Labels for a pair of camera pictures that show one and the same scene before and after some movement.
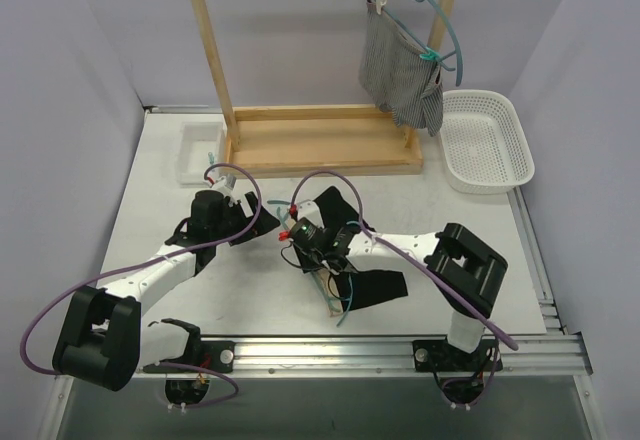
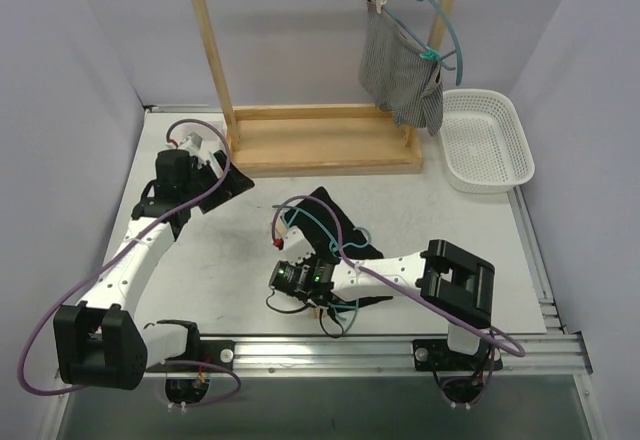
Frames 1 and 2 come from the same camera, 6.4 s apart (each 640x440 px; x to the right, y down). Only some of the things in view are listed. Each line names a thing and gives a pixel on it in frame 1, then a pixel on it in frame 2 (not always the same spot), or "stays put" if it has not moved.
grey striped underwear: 396,76 stays put
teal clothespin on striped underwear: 431,55 stays put
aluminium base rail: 522,355 stays put
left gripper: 245,220 -> 220,180
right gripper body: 331,242 -> 323,299
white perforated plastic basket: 484,148 stays put
